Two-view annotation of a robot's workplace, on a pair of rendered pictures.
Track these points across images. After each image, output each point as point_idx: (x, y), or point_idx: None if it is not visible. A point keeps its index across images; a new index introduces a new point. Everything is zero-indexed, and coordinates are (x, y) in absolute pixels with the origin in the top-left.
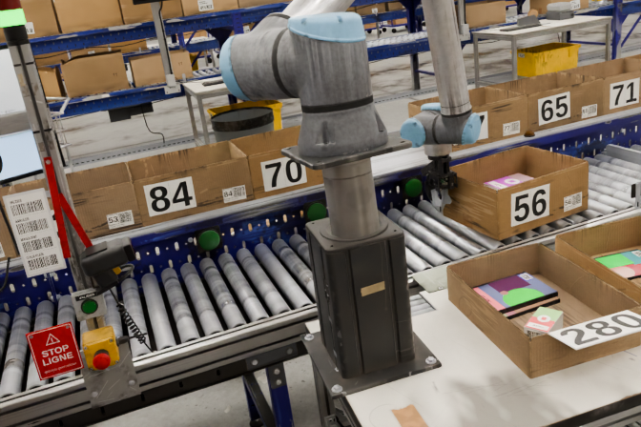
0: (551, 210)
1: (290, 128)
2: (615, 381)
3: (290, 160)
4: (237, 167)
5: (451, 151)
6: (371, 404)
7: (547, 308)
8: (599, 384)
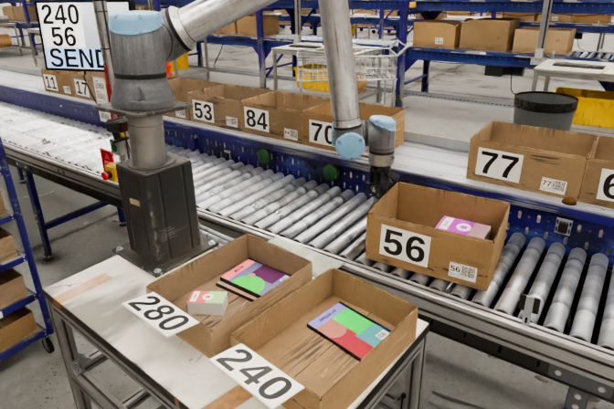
0: (431, 265)
1: (379, 106)
2: (155, 355)
3: (328, 126)
4: (294, 116)
5: (385, 165)
6: (110, 265)
7: (225, 295)
8: (150, 348)
